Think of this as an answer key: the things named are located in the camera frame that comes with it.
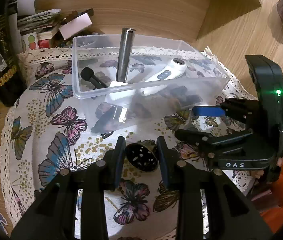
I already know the small white cardboard box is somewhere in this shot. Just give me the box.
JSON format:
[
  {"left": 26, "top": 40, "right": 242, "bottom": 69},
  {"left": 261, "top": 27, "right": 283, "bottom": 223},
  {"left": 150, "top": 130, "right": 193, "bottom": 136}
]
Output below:
[{"left": 59, "top": 13, "right": 92, "bottom": 40}]

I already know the silver metal cylinder tube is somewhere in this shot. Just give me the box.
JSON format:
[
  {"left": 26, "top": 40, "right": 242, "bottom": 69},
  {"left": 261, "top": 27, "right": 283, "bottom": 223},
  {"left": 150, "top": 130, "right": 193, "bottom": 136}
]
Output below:
[{"left": 116, "top": 28, "right": 135, "bottom": 83}]

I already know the stack of papers and books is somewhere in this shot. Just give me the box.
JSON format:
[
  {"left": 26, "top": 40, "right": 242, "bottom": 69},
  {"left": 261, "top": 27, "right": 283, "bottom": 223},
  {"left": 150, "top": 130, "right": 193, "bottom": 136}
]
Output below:
[{"left": 5, "top": 0, "right": 95, "bottom": 51}]

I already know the clear plastic storage box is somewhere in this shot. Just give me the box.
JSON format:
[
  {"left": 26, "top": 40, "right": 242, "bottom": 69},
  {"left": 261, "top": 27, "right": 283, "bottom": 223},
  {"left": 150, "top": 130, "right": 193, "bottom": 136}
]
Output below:
[{"left": 72, "top": 34, "right": 230, "bottom": 135}]

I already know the black white charger plug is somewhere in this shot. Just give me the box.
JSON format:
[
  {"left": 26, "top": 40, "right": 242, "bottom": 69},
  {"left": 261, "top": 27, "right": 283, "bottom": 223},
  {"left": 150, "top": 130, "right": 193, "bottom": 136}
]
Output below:
[{"left": 105, "top": 90, "right": 129, "bottom": 123}]

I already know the round black perforated tin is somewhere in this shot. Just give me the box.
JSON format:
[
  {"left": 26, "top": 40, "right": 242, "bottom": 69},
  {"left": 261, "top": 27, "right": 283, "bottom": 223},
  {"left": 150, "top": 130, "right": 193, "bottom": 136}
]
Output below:
[{"left": 124, "top": 140, "right": 158, "bottom": 172}]

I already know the small black microphone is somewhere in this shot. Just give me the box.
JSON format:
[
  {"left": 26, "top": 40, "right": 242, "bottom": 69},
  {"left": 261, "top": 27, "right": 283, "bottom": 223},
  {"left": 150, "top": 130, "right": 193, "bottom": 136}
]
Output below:
[{"left": 80, "top": 67, "right": 108, "bottom": 89}]

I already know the white handheld massager device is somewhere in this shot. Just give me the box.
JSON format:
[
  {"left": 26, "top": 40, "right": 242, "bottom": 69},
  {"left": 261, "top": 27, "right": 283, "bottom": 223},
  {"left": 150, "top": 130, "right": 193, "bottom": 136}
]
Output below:
[{"left": 141, "top": 58, "right": 187, "bottom": 96}]

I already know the dark wine bottle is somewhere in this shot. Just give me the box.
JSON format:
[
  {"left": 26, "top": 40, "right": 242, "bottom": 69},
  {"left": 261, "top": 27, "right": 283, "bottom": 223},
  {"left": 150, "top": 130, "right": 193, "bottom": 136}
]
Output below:
[{"left": 0, "top": 15, "right": 26, "bottom": 107}]

